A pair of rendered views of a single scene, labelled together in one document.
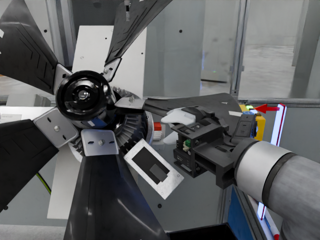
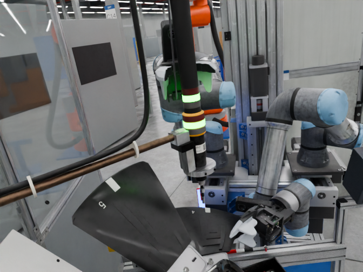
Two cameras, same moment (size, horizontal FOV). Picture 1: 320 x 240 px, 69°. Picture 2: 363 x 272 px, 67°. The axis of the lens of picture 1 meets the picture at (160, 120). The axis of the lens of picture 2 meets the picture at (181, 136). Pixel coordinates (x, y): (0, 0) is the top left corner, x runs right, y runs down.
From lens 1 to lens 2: 0.90 m
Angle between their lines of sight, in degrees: 83
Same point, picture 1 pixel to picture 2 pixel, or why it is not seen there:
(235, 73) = (27, 210)
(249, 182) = (295, 208)
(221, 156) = (286, 211)
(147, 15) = (156, 195)
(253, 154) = (289, 199)
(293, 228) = (304, 206)
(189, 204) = not seen: outside the picture
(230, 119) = (216, 213)
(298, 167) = (296, 190)
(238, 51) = not seen: hidden behind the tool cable
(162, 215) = not seen: outside the picture
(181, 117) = (249, 224)
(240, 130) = (261, 202)
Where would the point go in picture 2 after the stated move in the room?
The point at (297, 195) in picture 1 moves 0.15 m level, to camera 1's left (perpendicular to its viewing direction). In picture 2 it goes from (303, 195) to (331, 226)
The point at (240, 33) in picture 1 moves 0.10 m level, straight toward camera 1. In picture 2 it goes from (11, 168) to (32, 168)
